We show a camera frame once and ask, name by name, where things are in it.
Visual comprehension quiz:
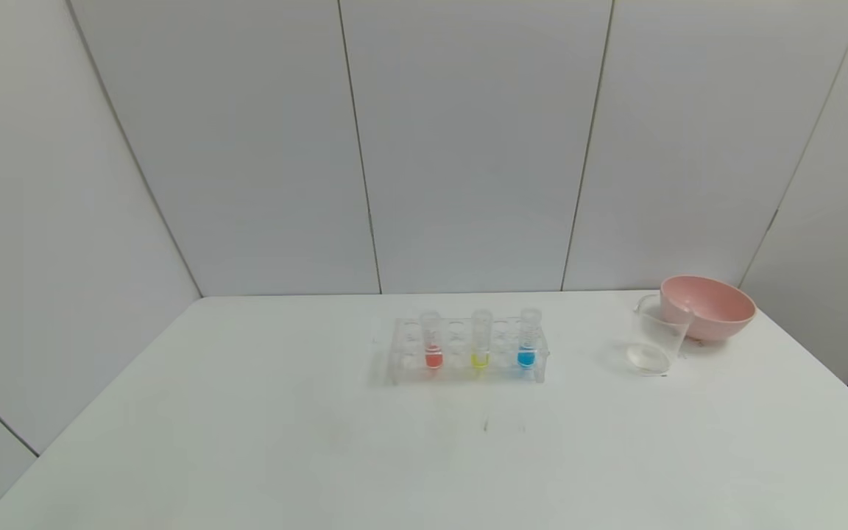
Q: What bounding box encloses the red pigment test tube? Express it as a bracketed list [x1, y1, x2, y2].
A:
[420, 311, 444, 370]

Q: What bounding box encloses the yellow pigment test tube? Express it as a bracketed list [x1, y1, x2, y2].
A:
[470, 309, 493, 371]

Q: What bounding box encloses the clear plastic test tube rack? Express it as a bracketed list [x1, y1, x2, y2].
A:
[386, 315, 550, 385]

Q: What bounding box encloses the blue pigment test tube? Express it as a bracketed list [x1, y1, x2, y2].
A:
[518, 308, 543, 369]

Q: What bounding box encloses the clear plastic measuring beaker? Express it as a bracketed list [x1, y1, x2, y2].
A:
[626, 293, 694, 376]

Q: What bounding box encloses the pink plastic bowl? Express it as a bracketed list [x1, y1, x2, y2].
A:
[660, 275, 757, 342]

